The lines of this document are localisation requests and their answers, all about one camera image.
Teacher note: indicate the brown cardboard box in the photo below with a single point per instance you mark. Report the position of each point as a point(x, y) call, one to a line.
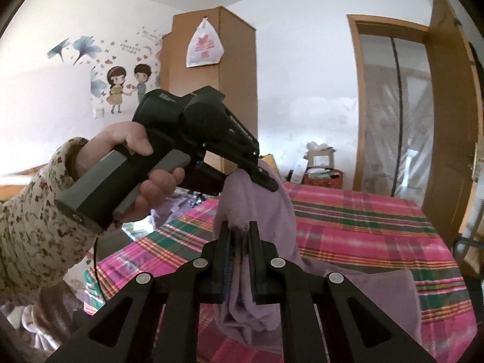
point(321, 157)

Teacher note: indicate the plaid bed sheet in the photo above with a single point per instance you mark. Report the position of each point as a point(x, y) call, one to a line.
point(359, 215)

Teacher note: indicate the red storage box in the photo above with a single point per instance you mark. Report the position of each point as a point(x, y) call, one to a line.
point(323, 179)

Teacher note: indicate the purple fleece pants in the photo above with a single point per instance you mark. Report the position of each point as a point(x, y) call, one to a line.
point(264, 211)

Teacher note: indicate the dark hanging bag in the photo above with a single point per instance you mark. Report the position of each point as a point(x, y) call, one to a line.
point(475, 55)

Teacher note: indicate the white carton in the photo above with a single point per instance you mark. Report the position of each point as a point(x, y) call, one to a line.
point(299, 170)

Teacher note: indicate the yellow cardboard box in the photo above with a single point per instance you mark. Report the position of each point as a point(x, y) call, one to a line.
point(270, 166)

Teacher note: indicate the white plastic bag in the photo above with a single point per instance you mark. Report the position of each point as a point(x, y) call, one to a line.
point(204, 45)

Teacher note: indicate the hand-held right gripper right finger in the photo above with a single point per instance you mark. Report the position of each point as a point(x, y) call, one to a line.
point(254, 272)

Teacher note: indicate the person's left hand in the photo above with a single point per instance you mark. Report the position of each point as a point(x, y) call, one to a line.
point(113, 136)

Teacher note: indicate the lilac bedding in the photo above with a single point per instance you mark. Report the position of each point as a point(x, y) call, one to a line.
point(166, 211)

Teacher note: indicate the wooden door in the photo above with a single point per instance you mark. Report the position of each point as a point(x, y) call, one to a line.
point(450, 121)

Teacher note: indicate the person's left forearm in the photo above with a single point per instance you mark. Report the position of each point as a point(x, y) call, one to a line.
point(34, 227)

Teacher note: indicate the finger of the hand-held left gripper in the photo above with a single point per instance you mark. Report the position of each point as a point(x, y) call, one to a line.
point(206, 179)
point(264, 177)

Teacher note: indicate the doorway with plastic curtain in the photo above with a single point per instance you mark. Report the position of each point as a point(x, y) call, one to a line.
point(393, 121)

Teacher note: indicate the black mesh chair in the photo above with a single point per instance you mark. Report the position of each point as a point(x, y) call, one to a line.
point(470, 249)

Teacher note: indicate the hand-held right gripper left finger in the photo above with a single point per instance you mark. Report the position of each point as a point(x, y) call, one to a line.
point(227, 272)

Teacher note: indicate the wooden wardrobe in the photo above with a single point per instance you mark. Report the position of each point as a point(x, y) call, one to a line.
point(234, 83)

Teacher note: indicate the cartoon wall sticker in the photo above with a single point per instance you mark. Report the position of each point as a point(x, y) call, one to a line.
point(117, 87)

